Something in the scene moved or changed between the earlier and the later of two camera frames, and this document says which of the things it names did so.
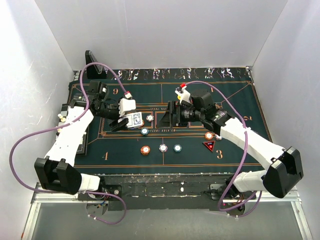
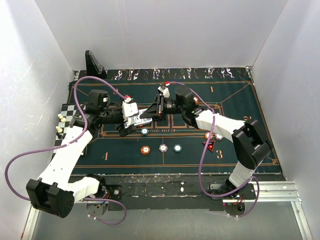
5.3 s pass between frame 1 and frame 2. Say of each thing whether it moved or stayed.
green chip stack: stayed
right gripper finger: moved
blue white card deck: moved
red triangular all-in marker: stayed
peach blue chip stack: stayed
